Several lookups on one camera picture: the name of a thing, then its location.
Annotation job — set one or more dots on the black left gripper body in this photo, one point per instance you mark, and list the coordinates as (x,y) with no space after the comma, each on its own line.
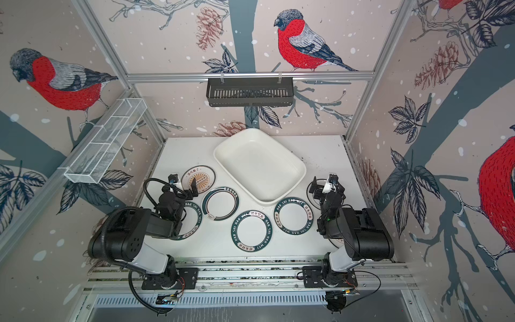
(182,189)

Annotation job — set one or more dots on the orange sunburst plate left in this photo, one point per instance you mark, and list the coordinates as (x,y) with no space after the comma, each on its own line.
(204,177)

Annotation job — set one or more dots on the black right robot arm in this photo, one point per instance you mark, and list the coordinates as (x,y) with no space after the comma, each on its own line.
(363,233)

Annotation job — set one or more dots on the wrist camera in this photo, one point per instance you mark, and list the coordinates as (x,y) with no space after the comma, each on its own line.
(331,184)
(174,178)

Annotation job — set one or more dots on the aluminium rail base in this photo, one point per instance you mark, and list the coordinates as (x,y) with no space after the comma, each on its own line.
(284,275)

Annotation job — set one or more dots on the white mesh wall shelf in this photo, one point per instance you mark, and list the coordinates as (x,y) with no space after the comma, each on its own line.
(108,138)

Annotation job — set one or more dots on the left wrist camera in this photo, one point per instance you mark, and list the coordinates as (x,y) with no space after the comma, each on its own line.
(174,178)

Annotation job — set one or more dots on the green rim plate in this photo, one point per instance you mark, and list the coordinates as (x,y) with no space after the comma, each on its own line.
(192,222)
(293,216)
(220,203)
(251,231)

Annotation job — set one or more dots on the horizontal aluminium crossbar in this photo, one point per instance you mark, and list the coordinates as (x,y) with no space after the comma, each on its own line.
(204,77)

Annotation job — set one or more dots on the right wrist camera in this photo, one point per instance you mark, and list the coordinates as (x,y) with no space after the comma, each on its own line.
(331,184)

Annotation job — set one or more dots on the green rim plate front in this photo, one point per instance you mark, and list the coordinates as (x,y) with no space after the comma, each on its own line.
(251,231)

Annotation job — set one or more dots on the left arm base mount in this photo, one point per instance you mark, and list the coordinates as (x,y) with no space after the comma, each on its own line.
(174,279)

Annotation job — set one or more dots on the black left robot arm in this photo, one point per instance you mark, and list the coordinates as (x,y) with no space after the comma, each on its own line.
(120,239)

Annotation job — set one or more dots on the black hanging wire basket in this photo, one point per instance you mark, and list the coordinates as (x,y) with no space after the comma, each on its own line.
(250,92)

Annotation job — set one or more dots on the white plastic bin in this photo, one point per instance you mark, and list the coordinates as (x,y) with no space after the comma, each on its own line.
(265,169)

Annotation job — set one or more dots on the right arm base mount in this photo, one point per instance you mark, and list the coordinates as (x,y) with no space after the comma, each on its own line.
(320,277)

